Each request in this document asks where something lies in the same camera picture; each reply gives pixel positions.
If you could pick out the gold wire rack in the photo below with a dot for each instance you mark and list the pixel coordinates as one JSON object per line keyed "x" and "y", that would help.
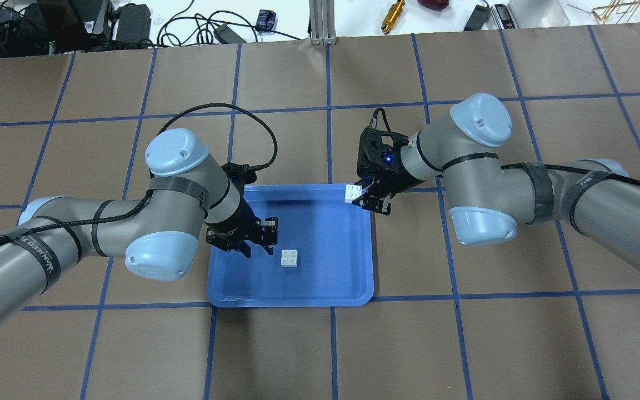
{"x": 617, "y": 12}

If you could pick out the red apple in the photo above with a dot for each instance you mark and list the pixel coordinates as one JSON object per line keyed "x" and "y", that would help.
{"x": 435, "y": 5}

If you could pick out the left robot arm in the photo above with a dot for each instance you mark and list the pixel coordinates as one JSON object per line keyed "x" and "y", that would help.
{"x": 190, "y": 197}

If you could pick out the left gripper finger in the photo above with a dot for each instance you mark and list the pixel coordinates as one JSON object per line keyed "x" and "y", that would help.
{"x": 268, "y": 247}
{"x": 245, "y": 250}

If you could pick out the aluminium frame post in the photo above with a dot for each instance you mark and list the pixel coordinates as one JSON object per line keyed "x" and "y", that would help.
{"x": 322, "y": 22}

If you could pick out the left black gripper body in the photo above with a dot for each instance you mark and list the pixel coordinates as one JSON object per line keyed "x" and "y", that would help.
{"x": 233, "y": 224}

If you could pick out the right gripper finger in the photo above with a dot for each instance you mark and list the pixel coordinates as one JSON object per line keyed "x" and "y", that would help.
{"x": 385, "y": 206}
{"x": 364, "y": 200}

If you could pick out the metal tin box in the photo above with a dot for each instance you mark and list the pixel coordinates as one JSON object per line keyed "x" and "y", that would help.
{"x": 538, "y": 14}

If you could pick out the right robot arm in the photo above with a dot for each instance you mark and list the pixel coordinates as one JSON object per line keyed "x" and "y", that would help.
{"x": 489, "y": 200}

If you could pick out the white block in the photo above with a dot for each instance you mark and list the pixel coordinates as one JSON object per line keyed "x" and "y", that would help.
{"x": 289, "y": 258}
{"x": 352, "y": 192}

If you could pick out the black power adapter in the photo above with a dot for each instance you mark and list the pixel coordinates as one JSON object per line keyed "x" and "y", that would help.
{"x": 477, "y": 19}

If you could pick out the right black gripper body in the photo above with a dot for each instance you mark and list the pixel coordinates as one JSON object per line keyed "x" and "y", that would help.
{"x": 390, "y": 175}

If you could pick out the brass cylinder tool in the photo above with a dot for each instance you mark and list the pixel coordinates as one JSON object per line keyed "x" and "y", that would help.
{"x": 392, "y": 16}

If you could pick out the blue plastic tray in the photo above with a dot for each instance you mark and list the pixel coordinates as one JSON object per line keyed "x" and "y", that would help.
{"x": 334, "y": 240}

